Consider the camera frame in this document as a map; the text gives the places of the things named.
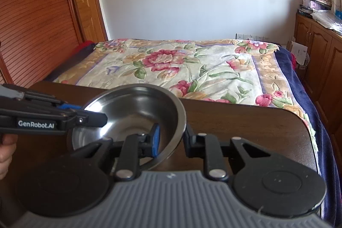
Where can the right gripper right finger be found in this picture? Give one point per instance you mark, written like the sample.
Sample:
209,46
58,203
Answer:
211,150

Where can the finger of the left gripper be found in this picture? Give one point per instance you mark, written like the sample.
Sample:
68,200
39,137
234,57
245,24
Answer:
48,100
87,118

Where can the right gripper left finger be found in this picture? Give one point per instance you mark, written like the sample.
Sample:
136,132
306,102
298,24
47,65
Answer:
135,147

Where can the large steel bowl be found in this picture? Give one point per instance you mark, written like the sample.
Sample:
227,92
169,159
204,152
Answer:
134,109

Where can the person left hand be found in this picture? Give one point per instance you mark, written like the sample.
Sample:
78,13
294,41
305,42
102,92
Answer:
7,149

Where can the red cloth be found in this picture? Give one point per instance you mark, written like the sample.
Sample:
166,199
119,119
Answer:
82,46

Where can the floral bed quilt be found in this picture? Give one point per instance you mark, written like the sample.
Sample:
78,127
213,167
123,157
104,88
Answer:
231,71

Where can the wooden louvered wardrobe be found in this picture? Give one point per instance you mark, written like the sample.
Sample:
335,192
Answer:
38,35

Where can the white paper bag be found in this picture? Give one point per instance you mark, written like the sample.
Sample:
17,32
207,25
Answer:
299,53

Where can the dark blue blanket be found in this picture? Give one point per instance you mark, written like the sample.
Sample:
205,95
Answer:
326,159

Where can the wooden sideboard cabinet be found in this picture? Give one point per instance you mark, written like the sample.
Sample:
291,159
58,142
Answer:
322,79

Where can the clear plastic bag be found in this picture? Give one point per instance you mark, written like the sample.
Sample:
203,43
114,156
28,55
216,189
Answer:
328,20

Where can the stack of papers and boxes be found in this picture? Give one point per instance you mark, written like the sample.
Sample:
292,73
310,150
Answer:
308,7

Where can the wall socket strip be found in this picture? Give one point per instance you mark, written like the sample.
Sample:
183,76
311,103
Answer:
251,37

